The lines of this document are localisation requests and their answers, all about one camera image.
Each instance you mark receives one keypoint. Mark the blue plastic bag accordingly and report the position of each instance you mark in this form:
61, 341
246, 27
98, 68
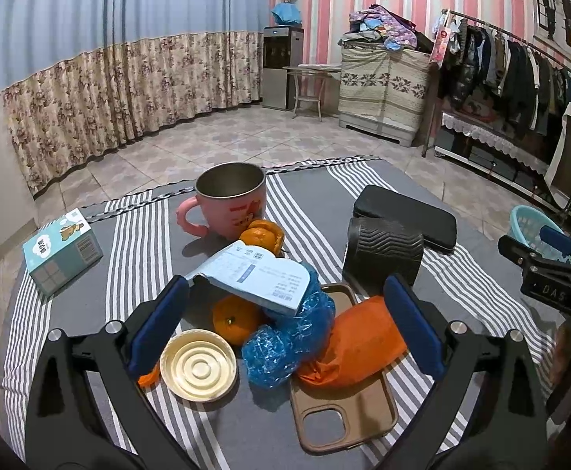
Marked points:
276, 350

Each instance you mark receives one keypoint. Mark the gold round metal lid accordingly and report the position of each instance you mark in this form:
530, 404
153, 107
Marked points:
199, 366

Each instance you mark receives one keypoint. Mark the cloth covered cabinet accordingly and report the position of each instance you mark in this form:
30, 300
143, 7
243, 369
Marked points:
383, 93

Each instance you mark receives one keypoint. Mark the turquoise plastic basket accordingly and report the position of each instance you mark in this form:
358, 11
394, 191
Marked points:
525, 224

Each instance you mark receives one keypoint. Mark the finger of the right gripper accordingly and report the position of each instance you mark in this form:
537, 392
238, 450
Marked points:
512, 250
556, 239

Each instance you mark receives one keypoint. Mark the low lace covered bench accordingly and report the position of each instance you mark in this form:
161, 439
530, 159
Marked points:
482, 149

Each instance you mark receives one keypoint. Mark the orange plastic bag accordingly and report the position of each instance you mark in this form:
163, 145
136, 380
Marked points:
363, 341

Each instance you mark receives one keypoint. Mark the blue covered water bottle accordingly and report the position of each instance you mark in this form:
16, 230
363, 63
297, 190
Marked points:
287, 13

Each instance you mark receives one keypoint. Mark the orange tangerine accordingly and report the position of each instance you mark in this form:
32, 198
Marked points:
236, 319

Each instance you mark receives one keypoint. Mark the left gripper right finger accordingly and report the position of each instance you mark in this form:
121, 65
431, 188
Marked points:
485, 409

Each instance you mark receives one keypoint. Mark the grey water dispenser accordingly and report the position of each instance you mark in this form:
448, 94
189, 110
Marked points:
282, 48

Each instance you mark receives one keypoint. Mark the black zip case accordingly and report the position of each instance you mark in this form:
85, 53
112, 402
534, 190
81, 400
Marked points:
438, 226

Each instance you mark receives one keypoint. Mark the white blue paper box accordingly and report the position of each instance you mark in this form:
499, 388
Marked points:
256, 275

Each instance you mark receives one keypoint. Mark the black ribbed cylinder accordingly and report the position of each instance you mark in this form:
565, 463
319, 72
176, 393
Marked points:
378, 248

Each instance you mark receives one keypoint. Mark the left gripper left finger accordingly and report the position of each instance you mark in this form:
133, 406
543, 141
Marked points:
63, 426

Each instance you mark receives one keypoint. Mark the blue floral curtain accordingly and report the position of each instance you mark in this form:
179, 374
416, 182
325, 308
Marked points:
80, 78

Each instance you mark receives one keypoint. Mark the pink metal mug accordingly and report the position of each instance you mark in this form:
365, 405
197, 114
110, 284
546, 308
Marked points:
227, 199

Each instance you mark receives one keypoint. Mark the clothes rack with garments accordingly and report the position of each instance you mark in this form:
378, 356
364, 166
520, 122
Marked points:
494, 77

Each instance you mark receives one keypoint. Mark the small metal side table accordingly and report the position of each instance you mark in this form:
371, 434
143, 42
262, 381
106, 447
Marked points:
310, 81

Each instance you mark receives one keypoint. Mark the pile of clothes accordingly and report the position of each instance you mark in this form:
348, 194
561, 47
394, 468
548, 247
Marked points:
381, 28

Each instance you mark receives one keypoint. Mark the light blue tissue box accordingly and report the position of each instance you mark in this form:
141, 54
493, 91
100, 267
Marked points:
60, 252

